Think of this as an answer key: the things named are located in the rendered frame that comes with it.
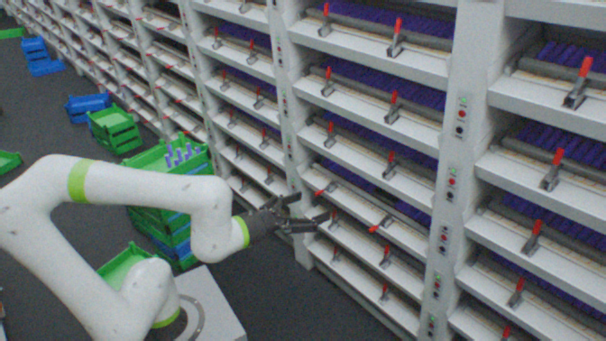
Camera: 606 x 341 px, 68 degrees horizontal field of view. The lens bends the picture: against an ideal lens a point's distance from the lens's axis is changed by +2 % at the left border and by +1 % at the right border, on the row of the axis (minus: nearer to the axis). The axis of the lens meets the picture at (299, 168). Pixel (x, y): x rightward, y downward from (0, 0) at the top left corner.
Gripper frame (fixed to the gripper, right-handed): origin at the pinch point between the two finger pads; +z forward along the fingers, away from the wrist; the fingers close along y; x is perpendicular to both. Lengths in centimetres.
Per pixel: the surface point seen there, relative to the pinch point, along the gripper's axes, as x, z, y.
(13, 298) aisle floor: -83, -74, -110
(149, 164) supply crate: -21, -16, -91
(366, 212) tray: -7.6, 22.4, 3.7
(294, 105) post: 21.4, 14.7, -30.2
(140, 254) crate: -71, -22, -95
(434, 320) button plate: -32, 25, 36
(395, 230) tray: -7.6, 22.5, 16.4
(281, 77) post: 30.3, 12.3, -35.5
